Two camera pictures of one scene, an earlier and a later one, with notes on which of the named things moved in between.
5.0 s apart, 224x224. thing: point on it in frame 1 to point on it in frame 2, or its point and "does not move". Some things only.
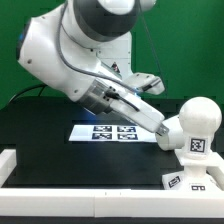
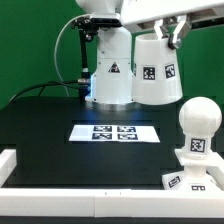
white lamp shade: (174, 138) to (156, 76)
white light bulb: (200, 117) does not move
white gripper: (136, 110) to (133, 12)
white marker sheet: (111, 133) does not move
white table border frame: (104, 203) does not move
